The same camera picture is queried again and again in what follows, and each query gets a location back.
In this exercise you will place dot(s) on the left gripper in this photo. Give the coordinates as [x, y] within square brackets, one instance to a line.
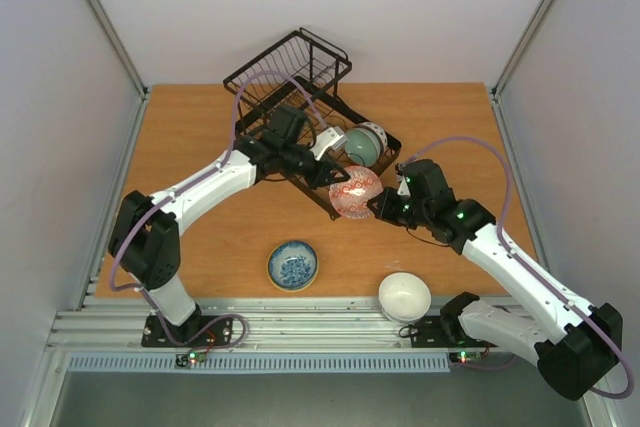
[326, 178]

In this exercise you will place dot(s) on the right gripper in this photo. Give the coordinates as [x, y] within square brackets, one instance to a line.
[390, 204]

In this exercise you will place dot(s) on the red geometric small bowl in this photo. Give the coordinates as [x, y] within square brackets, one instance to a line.
[350, 198]

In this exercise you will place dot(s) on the celadon green bowl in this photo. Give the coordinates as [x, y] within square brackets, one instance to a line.
[363, 147]

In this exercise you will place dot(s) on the black wire dish rack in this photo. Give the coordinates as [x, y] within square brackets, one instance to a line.
[288, 99]

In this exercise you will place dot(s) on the blue floral bowl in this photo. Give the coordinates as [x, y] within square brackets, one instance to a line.
[293, 266]

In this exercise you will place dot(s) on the plain white bowl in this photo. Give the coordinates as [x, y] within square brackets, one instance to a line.
[404, 298]

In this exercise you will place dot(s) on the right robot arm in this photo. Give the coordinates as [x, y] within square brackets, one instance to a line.
[572, 342]

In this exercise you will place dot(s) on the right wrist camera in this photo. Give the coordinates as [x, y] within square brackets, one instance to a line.
[403, 186]

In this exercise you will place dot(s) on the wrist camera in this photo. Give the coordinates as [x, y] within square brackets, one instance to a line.
[331, 139]
[403, 186]

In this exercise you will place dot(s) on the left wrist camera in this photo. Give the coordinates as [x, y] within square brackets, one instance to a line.
[331, 139]

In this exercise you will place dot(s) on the aluminium rail frame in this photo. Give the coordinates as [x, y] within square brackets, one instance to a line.
[304, 324]

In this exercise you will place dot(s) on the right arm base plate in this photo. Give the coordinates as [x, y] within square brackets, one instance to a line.
[429, 333]

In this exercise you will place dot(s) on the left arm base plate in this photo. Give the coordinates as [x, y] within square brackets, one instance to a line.
[201, 332]

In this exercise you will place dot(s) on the blue slotted cable duct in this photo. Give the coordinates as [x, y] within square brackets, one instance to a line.
[260, 363]

